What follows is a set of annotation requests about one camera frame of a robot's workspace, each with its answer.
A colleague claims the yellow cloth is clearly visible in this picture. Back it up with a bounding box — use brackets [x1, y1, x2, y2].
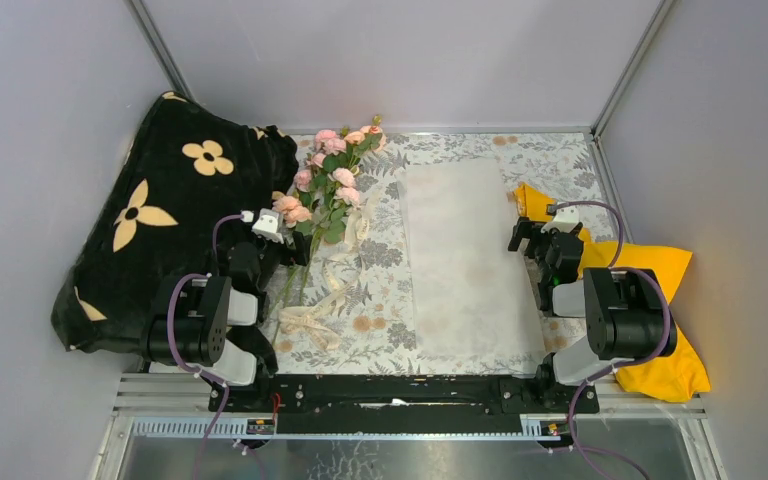
[508, 183, 711, 412]

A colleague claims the pink fake flower bouquet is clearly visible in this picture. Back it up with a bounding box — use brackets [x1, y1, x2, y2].
[271, 116, 387, 308]

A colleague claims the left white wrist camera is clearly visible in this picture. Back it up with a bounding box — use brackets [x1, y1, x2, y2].
[251, 209, 285, 244]

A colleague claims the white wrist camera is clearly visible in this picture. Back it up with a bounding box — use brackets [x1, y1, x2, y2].
[251, 209, 285, 244]
[541, 206, 580, 234]

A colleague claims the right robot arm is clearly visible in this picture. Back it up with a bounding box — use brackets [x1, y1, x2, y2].
[508, 216, 678, 412]

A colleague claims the black flower-pattern blanket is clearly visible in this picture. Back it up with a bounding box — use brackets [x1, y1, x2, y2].
[51, 91, 299, 353]

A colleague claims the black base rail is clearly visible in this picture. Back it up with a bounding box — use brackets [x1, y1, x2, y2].
[208, 374, 600, 435]

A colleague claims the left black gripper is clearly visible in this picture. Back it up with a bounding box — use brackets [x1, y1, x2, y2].
[241, 223, 310, 292]

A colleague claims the floral tablecloth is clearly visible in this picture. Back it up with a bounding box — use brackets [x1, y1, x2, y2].
[228, 133, 603, 375]

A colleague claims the white wrapping paper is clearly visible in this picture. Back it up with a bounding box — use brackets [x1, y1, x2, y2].
[404, 158, 545, 358]

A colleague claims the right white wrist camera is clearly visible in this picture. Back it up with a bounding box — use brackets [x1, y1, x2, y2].
[541, 206, 580, 234]

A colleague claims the cream ribbon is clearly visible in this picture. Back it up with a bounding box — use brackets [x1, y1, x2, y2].
[277, 189, 383, 351]

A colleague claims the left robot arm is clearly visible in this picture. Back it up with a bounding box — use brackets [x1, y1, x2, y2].
[140, 232, 312, 411]

